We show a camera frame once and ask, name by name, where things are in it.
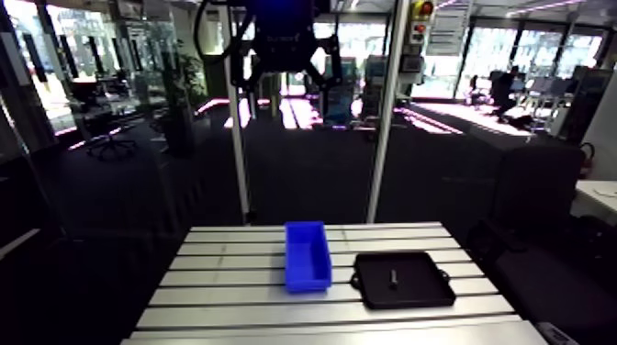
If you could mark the black tray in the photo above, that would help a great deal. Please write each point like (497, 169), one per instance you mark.
(404, 280)

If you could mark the white desk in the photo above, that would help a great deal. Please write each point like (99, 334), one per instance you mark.
(596, 195)

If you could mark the person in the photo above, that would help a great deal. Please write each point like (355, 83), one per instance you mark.
(503, 91)

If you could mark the grey metal post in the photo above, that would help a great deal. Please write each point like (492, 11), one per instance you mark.
(236, 120)
(387, 111)

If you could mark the steel bolt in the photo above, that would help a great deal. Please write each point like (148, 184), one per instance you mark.
(393, 278)

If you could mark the office chair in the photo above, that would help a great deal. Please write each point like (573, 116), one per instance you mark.
(110, 139)

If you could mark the potted plant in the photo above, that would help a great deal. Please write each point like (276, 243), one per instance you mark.
(185, 82)

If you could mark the blue bin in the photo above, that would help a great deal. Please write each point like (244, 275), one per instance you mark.
(307, 257)

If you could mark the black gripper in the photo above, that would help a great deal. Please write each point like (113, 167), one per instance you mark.
(284, 36)

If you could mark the grey control box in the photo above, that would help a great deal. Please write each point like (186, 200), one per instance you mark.
(417, 41)

